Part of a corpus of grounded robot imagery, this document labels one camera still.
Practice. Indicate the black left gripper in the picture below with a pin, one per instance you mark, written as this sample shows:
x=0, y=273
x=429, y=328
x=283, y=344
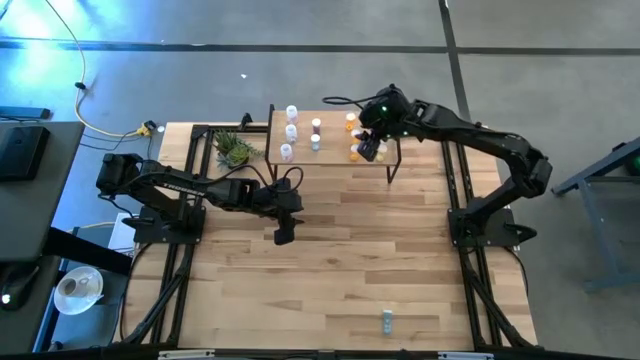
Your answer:
x=287, y=197

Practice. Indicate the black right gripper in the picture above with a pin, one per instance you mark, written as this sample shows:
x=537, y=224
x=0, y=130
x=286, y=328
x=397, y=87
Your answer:
x=385, y=112

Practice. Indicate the orange bottle white cap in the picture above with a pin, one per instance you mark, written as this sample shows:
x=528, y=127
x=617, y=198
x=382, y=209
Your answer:
x=355, y=133
x=350, y=121

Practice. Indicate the purple bottle white cap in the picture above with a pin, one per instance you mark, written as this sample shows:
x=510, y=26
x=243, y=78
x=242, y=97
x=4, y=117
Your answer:
x=316, y=125

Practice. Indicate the teal translucent bottle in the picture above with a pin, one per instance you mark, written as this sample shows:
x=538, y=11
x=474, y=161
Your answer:
x=315, y=142

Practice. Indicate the clear bottle pink label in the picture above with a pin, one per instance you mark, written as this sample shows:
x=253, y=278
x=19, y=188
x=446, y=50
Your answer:
x=291, y=114

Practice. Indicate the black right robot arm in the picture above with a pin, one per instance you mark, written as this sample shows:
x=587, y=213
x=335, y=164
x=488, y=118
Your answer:
x=475, y=132

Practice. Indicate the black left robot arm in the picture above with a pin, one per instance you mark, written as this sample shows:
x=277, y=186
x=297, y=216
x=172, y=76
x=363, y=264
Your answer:
x=175, y=182

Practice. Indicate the wooden shelf black metal legs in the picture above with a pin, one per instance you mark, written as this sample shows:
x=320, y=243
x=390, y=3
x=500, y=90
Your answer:
x=330, y=156

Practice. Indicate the succulent plant black pot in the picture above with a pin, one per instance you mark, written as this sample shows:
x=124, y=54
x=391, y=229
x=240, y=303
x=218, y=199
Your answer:
x=235, y=152

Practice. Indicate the small grey-blue bottle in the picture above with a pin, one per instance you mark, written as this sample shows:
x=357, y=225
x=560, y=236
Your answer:
x=387, y=322

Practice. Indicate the white label strip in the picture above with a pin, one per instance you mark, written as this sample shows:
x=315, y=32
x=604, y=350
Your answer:
x=185, y=354
x=465, y=355

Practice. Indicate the yellow power plug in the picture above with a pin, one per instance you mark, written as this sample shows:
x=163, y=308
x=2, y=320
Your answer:
x=145, y=131

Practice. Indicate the white paper sheet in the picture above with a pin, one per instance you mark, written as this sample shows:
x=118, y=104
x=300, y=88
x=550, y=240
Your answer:
x=120, y=235

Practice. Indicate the black desk beam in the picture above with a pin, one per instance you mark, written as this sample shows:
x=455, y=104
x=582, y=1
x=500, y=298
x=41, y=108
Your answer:
x=85, y=250

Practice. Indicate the white bowl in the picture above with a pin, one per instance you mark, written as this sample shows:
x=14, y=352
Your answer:
x=80, y=300

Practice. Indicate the grey metal cart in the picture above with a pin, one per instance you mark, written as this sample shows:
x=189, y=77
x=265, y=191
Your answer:
x=600, y=240

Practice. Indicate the grey desk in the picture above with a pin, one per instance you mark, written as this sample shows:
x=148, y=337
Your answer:
x=30, y=330
x=30, y=210

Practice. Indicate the black computer box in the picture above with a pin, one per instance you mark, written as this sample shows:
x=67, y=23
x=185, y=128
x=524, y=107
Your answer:
x=22, y=152

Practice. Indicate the black computer mouse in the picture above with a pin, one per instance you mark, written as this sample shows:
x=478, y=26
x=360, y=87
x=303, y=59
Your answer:
x=17, y=285

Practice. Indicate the dark flat device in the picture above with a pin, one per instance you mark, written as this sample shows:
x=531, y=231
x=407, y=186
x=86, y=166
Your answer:
x=25, y=113

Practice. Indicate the black aluminium table frame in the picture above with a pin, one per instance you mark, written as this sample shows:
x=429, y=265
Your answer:
x=454, y=145

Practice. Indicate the black frame clamp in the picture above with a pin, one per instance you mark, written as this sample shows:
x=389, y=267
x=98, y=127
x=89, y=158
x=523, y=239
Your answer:
x=246, y=121

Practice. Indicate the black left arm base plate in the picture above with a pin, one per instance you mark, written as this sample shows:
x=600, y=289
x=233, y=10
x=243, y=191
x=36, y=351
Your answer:
x=150, y=236

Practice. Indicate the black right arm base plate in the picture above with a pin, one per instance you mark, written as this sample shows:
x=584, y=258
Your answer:
x=500, y=232

